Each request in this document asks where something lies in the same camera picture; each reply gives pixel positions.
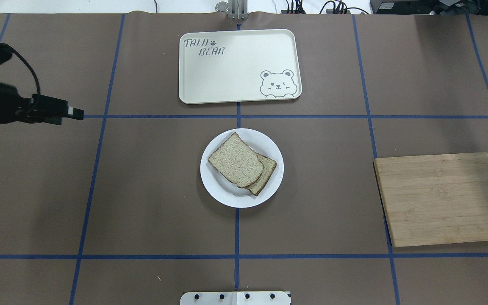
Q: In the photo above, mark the black laptop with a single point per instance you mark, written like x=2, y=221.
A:
x=427, y=7

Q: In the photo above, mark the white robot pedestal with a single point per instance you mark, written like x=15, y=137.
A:
x=237, y=298

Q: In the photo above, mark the small metal cylinder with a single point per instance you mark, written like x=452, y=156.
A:
x=222, y=6

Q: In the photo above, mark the bread slice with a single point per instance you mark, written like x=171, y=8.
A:
x=269, y=166
x=236, y=161

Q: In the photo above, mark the white round plate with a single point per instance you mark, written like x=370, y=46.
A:
x=227, y=192

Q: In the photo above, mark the aluminium frame post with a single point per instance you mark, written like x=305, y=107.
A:
x=237, y=9

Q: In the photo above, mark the bread slice on plate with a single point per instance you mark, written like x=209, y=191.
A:
x=269, y=166

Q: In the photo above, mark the cream bear tray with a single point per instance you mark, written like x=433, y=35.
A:
x=238, y=66

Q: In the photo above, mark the bamboo cutting board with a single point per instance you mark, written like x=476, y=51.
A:
x=434, y=199

